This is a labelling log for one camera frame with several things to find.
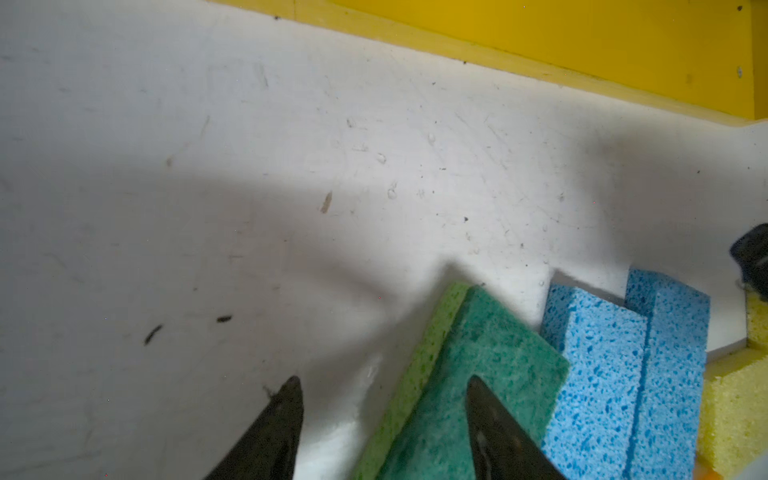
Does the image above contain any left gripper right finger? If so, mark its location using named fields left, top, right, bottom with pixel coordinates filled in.
left=466, top=375, right=565, bottom=480

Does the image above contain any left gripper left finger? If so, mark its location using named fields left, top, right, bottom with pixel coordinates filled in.
left=205, top=376, right=304, bottom=480

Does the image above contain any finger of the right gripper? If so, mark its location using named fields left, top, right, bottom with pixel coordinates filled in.
left=729, top=223, right=768, bottom=300

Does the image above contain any light blue sponge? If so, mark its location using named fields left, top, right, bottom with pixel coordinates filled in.
left=624, top=269, right=710, bottom=479
left=540, top=284, right=648, bottom=479

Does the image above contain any dark green scrub sponge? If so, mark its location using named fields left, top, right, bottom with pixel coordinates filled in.
left=351, top=282, right=570, bottom=479

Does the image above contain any yellow shelf unit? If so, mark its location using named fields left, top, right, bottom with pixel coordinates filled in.
left=243, top=1, right=767, bottom=125

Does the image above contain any yellow sponge rear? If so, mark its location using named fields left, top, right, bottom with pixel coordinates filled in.
left=746, top=290, right=768, bottom=350

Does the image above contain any yellow sponge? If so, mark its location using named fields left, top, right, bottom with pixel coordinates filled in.
left=697, top=348, right=767, bottom=478
left=746, top=290, right=768, bottom=350

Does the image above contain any yellow sponge front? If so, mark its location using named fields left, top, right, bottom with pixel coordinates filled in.
left=697, top=348, right=767, bottom=478

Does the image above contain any orange sponge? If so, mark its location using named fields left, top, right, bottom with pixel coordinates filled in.
left=693, top=461, right=723, bottom=480

